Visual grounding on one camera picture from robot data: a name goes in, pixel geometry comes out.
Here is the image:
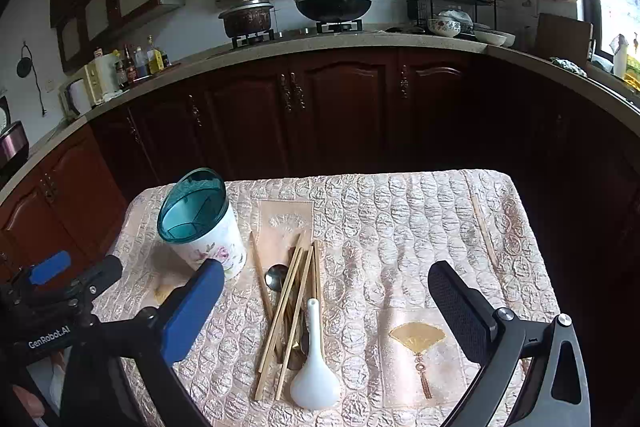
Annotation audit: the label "black dish rack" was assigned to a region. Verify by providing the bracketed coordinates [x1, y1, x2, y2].
[406, 0, 498, 40]

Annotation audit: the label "pink quilted tablecloth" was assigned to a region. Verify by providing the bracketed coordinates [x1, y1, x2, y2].
[92, 169, 562, 427]

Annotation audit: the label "black wok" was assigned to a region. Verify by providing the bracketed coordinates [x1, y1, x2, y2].
[294, 0, 373, 23]

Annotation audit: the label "gas stove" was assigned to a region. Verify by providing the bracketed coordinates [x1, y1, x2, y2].
[230, 20, 364, 48]

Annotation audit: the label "person's left hand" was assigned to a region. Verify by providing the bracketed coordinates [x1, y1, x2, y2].
[12, 352, 68, 415]

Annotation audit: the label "wooden cutting board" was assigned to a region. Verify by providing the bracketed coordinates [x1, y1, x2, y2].
[535, 13, 594, 62]

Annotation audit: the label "cream countertop appliance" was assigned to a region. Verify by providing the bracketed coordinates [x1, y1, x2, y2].
[81, 62, 124, 106]

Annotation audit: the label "black round hanging utensil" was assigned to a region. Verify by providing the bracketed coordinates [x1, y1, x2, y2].
[16, 42, 36, 80]

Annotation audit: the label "paper towel roll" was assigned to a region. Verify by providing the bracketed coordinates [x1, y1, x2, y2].
[94, 49, 121, 100]

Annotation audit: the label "stone kitchen countertop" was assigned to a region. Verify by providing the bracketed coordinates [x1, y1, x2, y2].
[0, 29, 640, 208]

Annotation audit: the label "metal spoon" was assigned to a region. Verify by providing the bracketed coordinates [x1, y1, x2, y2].
[265, 263, 308, 370]

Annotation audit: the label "dark sauce bottle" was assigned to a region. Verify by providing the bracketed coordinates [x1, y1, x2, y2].
[122, 44, 136, 84]

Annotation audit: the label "pile of wooden chopsticks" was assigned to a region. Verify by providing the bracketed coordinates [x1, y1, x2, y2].
[250, 229, 324, 403]

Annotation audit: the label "metal pot with lid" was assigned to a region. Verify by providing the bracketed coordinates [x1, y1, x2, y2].
[218, 0, 277, 39]

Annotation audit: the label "dark wooden base cabinets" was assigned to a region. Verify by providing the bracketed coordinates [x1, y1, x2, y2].
[0, 46, 640, 308]

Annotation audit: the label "floral bowl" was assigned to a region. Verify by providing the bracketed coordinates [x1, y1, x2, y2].
[426, 18, 461, 39]

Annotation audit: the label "brown wooden chopstick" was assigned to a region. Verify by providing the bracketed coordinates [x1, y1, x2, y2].
[472, 194, 500, 269]

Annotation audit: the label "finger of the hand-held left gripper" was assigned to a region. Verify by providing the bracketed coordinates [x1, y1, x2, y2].
[64, 254, 124, 304]
[27, 251, 72, 287]

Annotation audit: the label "white countertop container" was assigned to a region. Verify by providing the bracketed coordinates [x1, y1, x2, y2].
[63, 79, 94, 116]

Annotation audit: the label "white soap bottle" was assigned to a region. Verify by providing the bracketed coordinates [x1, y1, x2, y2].
[610, 34, 630, 78]

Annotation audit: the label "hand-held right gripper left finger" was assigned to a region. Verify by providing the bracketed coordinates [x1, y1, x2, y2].
[60, 258, 227, 427]

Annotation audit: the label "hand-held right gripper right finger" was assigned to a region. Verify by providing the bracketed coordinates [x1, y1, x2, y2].
[427, 260, 592, 427]

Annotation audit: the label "maroon rice cooker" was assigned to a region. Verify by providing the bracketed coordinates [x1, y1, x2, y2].
[0, 121, 30, 168]

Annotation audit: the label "white ceramic spoon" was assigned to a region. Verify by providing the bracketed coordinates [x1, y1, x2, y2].
[290, 298, 341, 411]

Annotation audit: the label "green cloth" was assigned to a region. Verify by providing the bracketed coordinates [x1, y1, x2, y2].
[550, 57, 589, 78]

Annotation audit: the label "white floral utensil holder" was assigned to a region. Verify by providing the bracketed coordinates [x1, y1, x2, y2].
[157, 168, 247, 281]

